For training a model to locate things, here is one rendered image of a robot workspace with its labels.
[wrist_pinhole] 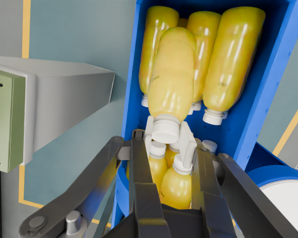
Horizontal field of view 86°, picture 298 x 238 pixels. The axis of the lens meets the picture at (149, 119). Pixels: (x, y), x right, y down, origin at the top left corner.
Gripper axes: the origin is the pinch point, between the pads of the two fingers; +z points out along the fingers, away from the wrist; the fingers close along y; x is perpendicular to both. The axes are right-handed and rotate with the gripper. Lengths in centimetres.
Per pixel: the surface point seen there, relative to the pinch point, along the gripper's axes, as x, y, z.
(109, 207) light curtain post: -117, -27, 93
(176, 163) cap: -9.5, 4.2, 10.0
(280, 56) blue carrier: 11.7, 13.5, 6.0
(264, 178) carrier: -19.5, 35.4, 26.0
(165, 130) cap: 0.6, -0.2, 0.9
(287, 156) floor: -53, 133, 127
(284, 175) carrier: -17, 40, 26
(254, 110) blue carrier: 4.1, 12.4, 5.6
